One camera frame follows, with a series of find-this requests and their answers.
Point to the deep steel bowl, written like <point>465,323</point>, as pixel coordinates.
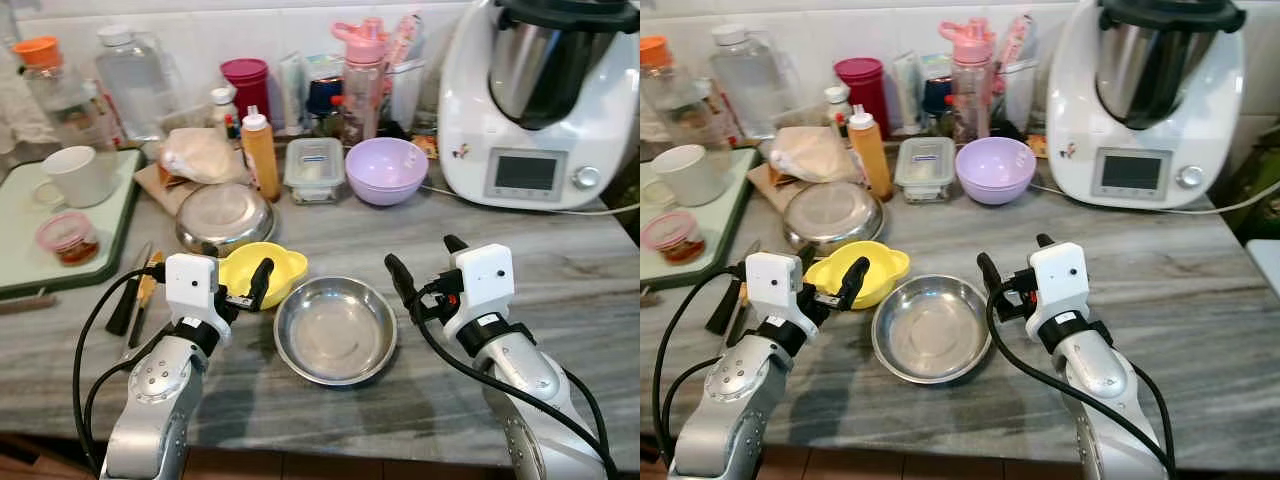
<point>835,213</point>
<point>225,215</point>

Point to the dark green bag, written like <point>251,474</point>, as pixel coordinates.
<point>1255,190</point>
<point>630,200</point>

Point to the green plastic tray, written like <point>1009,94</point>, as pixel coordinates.
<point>730,225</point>
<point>25,262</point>

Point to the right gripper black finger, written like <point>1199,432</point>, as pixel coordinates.
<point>455,243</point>
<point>402,278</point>
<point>992,275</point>
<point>1045,241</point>

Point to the clear white-capped water jug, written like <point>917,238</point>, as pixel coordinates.
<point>745,85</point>
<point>135,85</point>

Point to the white table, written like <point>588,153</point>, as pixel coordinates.
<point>1268,265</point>

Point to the clear plastic pitcher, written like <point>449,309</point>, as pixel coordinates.
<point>1018,95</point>
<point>410,95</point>

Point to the maroon plastic tumbler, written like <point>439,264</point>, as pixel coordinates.
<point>245,85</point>
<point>860,85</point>

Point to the grey marble top table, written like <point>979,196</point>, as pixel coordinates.
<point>1150,330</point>
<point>500,300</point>

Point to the clear bag of bread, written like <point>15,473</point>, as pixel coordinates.
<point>810,155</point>
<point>200,155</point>

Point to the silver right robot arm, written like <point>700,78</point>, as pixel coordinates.
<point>530,385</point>
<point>1100,380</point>

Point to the white food processor steel jug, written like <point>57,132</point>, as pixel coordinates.
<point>470,120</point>
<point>1075,120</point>

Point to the purple plastic bowl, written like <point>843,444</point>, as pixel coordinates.
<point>385,175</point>
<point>995,172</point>

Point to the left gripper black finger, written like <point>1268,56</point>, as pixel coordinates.
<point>855,282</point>
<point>262,282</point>

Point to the yellow plastic bowl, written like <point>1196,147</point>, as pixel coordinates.
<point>885,262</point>
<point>285,262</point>

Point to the red white packet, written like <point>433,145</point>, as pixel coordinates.
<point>405,40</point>
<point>1015,40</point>

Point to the pink-lidded water bottle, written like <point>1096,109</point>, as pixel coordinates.
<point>362,90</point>
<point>968,90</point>

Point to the small white-capped bottle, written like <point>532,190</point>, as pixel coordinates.
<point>836,110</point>
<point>222,110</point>

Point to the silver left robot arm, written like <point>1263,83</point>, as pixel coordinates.
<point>725,410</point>
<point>150,400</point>

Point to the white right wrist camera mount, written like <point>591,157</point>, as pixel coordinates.
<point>1060,280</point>
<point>485,280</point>

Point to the small pink-lidded plastic tub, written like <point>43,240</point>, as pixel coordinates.
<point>68,235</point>
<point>675,232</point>

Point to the dark blue jar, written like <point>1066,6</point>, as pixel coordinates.
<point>323,100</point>
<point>935,100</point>

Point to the brown wooden board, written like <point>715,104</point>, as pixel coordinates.
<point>770,195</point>
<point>160,195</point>

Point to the clear lidded food container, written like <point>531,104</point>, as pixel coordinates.
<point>313,170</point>
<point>924,170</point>

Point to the orange sauce squeeze bottle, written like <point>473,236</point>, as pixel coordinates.
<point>262,160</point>
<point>870,160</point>

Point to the white mug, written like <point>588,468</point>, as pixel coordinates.
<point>695,175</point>
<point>80,175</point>

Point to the shallow steel bowl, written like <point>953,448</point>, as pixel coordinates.
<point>930,335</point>
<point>335,335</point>

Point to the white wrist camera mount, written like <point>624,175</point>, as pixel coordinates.
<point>190,285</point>
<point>485,280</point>
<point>1060,280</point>
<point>770,285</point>

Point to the orange-lidded glass jar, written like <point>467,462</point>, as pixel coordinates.
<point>60,100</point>
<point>675,100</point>

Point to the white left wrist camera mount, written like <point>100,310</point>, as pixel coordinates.
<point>190,285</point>
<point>770,285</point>

